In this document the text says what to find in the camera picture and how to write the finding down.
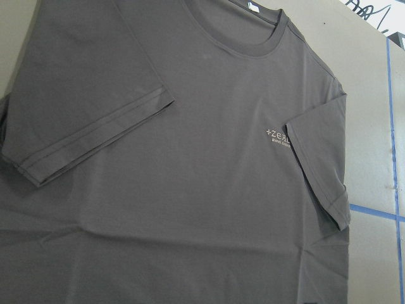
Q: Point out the dark brown t-shirt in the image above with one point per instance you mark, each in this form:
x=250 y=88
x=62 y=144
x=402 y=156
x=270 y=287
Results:
x=172 y=152

